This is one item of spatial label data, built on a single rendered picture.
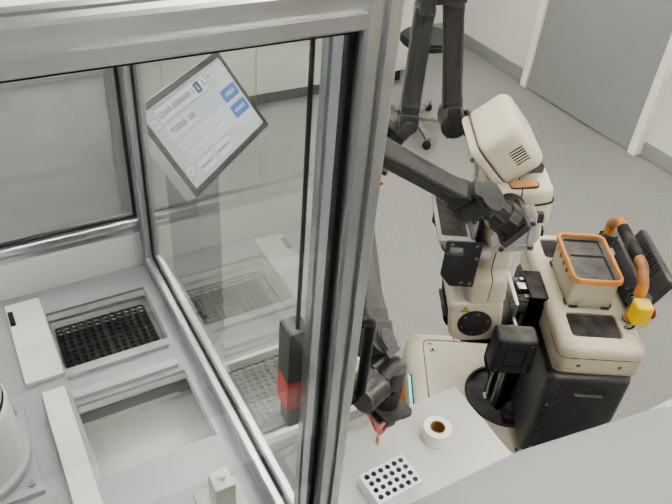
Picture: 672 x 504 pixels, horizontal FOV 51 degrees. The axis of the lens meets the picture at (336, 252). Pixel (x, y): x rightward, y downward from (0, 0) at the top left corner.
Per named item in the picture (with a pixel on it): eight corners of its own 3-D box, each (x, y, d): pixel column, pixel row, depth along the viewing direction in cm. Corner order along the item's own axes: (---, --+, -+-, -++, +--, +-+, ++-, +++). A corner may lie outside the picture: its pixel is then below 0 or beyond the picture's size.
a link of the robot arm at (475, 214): (507, 197, 172) (491, 205, 176) (480, 174, 168) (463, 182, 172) (502, 227, 168) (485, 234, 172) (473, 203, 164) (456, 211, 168)
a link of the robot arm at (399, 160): (361, 104, 147) (333, 124, 155) (354, 158, 142) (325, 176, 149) (504, 187, 170) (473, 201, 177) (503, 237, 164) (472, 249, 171)
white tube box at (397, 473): (400, 462, 167) (402, 453, 165) (421, 490, 162) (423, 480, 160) (356, 484, 162) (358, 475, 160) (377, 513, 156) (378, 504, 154)
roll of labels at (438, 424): (433, 453, 170) (435, 443, 168) (415, 432, 175) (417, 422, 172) (454, 441, 173) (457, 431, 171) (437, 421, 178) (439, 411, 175)
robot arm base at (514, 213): (532, 228, 169) (522, 200, 179) (510, 209, 166) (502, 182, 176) (504, 249, 174) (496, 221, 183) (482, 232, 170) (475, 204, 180)
